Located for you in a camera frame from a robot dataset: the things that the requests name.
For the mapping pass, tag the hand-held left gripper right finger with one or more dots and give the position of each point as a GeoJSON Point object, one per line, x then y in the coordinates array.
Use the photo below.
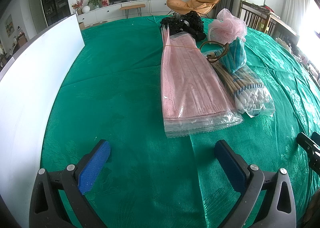
{"type": "Point", "coordinates": [230, 165]}

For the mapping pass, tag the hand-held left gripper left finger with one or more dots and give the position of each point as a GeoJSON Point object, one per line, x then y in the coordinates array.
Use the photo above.
{"type": "Point", "coordinates": [95, 165]}

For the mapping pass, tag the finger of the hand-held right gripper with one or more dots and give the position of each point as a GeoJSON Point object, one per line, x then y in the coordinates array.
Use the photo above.
{"type": "Point", "coordinates": [307, 144]}
{"type": "Point", "coordinates": [317, 138]}

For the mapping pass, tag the cotton swab packet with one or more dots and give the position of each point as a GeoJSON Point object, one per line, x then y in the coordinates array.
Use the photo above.
{"type": "Point", "coordinates": [250, 98]}

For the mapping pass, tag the pink face mask packets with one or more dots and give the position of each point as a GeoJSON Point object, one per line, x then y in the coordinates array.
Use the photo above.
{"type": "Point", "coordinates": [190, 85]}

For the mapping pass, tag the white storage box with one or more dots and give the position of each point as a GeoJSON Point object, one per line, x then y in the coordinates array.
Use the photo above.
{"type": "Point", "coordinates": [37, 80]}

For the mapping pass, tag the teal striped pouch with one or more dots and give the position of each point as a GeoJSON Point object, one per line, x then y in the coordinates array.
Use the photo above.
{"type": "Point", "coordinates": [233, 57]}

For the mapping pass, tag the pink bath loofah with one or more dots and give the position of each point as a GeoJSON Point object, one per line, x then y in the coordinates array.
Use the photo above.
{"type": "Point", "coordinates": [230, 26]}

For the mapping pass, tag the pile of assorted clutter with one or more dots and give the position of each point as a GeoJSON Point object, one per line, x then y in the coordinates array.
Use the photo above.
{"type": "Point", "coordinates": [307, 62]}

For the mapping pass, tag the green satin tablecloth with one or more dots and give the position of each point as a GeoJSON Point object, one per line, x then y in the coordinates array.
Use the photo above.
{"type": "Point", "coordinates": [125, 80]}

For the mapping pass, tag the white curtain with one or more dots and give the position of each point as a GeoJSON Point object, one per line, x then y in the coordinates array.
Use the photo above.
{"type": "Point", "coordinates": [297, 0]}

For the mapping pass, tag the wooden slatted chair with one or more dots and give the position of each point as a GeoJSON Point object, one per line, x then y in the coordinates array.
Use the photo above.
{"type": "Point", "coordinates": [250, 15]}

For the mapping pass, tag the white television cabinet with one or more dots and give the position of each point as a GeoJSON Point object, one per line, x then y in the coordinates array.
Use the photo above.
{"type": "Point", "coordinates": [100, 12]}

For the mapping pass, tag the white round vase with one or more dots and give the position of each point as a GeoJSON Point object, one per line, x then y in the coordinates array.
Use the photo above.
{"type": "Point", "coordinates": [86, 9]}

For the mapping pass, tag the red flower branches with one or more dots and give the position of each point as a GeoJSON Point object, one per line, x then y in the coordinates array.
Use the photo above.
{"type": "Point", "coordinates": [78, 5]}

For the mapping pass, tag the wooden stool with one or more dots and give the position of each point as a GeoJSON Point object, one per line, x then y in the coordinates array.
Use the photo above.
{"type": "Point", "coordinates": [132, 6]}

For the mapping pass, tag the green plant with red wrap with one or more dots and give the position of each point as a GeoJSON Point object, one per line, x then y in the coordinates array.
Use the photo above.
{"type": "Point", "coordinates": [95, 1]}

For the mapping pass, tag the orange lounge chair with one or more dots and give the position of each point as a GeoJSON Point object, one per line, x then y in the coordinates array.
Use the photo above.
{"type": "Point", "coordinates": [190, 2]}

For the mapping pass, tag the framed wall picture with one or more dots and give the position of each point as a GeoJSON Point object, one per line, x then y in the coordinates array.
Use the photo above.
{"type": "Point", "coordinates": [9, 25]}

